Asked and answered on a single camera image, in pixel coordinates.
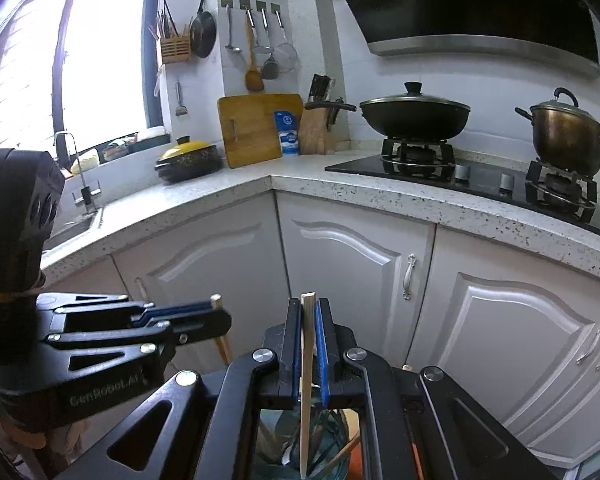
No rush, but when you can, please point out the yellow lidded casserole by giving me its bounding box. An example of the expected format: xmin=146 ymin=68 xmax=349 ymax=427
xmin=154 ymin=136 xmax=222 ymax=182

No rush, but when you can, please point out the wooden knife block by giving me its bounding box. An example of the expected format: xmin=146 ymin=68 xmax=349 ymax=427
xmin=298 ymin=74 xmax=345 ymax=156

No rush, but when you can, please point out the yellow cloth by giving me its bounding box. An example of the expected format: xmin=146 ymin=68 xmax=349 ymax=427
xmin=70 ymin=147 xmax=101 ymax=177

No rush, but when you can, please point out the black gas hob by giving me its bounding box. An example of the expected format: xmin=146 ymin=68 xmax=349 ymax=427
xmin=325 ymin=136 xmax=600 ymax=245

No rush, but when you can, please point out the large mesh strainer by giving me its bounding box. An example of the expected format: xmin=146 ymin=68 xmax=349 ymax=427
xmin=272 ymin=9 xmax=300 ymax=73

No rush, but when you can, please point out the brass cooking pot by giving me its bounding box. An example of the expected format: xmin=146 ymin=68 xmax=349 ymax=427
xmin=514 ymin=105 xmax=600 ymax=177

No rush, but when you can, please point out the brass pot lid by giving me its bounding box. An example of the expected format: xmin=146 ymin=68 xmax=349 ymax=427
xmin=529 ymin=87 xmax=600 ymax=115

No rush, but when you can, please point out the person's left hand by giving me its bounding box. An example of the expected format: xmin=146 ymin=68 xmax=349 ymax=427
xmin=0 ymin=404 xmax=84 ymax=467

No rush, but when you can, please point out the white container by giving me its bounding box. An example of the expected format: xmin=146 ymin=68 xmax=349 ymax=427
xmin=135 ymin=126 xmax=168 ymax=151

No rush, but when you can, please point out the black frying pan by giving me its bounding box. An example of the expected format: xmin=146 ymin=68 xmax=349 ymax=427
xmin=189 ymin=0 xmax=218 ymax=60

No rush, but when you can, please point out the black wok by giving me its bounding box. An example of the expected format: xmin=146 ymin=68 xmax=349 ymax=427
xmin=304 ymin=101 xmax=472 ymax=139

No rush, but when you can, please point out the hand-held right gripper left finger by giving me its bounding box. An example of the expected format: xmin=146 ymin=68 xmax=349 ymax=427
xmin=55 ymin=298 xmax=303 ymax=480

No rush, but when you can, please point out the pale bamboo chopstick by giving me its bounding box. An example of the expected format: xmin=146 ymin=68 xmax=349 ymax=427
xmin=300 ymin=292 xmax=319 ymax=479

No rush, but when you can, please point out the kitchen window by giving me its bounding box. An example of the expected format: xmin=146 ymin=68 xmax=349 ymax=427
xmin=0 ymin=0 xmax=168 ymax=171

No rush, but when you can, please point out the steel faucet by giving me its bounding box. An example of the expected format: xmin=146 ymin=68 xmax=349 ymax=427
xmin=53 ymin=131 xmax=102 ymax=215

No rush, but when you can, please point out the black range hood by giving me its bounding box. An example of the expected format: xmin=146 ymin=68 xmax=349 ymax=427
xmin=320 ymin=0 xmax=600 ymax=79

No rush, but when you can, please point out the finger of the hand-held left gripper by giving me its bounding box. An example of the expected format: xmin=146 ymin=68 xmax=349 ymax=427
xmin=46 ymin=307 xmax=233 ymax=377
xmin=36 ymin=293 xmax=214 ymax=332

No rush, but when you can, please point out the wooden cutting board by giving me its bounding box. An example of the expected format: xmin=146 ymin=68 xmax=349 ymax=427
xmin=217 ymin=93 xmax=304 ymax=170

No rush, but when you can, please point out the blue white salt bag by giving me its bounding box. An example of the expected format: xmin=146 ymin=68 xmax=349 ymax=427
xmin=273 ymin=109 xmax=301 ymax=157

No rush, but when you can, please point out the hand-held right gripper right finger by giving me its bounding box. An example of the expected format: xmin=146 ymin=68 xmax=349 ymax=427
xmin=315 ymin=298 xmax=560 ymax=480

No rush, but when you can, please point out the steel sink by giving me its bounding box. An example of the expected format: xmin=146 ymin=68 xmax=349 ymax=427
xmin=42 ymin=208 xmax=105 ymax=252

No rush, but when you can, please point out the wooden spatula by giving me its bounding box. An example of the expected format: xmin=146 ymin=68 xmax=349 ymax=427
xmin=244 ymin=7 xmax=265 ymax=93

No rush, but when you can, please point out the steel ladle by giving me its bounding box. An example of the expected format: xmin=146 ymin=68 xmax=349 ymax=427
xmin=223 ymin=4 xmax=243 ymax=54

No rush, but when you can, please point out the wok lid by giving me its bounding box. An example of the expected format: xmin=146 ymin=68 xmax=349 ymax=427
xmin=359 ymin=81 xmax=472 ymax=111

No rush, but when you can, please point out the blue glass jar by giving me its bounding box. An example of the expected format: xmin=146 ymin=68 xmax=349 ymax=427
xmin=254 ymin=406 xmax=366 ymax=480

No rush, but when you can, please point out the wooden chopstick holder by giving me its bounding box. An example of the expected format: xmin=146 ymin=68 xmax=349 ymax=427
xmin=156 ymin=0 xmax=192 ymax=65

